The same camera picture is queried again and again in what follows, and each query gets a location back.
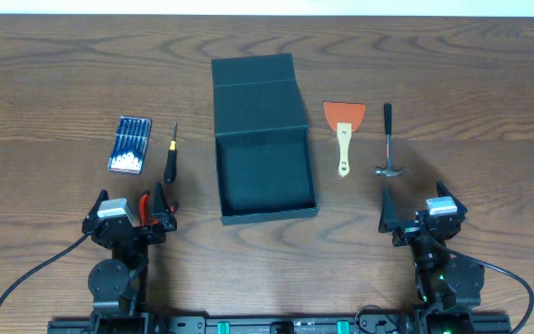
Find right black cable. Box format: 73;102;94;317
422;225;534;334

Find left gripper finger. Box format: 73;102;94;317
152;182;174;226
85;189;108;222

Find black mounting rail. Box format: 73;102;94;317
46;313;511;334

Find black yellow screwdriver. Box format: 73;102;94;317
163;122;178;184

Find dark green open box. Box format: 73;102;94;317
211;54;319;225

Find blue precision screwdriver set case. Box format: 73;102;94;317
108;116;152;174

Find red handled pliers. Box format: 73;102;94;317
138;190;178;226

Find black cable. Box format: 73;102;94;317
422;225;534;334
0;233;93;334

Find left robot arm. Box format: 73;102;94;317
82;182;178;333

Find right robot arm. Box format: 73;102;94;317
378;181;485;333

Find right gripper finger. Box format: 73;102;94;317
436;180;462;207
378;187;398;232

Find small claw hammer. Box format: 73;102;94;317
375;103;403;177

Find left black cable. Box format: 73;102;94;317
0;233;93;334

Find orange scraper wooden handle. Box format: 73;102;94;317
323;101;366;177

